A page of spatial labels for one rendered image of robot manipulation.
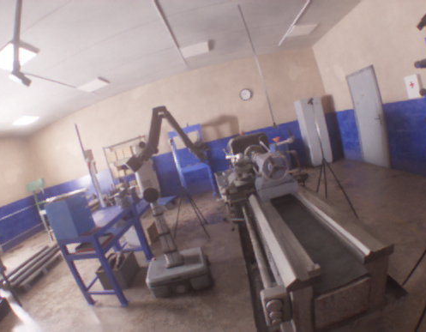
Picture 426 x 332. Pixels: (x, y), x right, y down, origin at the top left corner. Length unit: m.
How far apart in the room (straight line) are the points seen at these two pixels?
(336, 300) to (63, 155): 7.92
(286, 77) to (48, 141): 7.88
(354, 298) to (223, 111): 5.75
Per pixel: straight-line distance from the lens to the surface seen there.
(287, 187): 1.85
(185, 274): 2.31
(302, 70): 6.96
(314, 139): 6.25
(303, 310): 1.06
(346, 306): 1.15
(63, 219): 2.46
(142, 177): 2.15
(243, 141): 2.98
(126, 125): 6.82
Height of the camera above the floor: 1.44
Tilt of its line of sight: 7 degrees down
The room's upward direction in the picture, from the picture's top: 15 degrees counter-clockwise
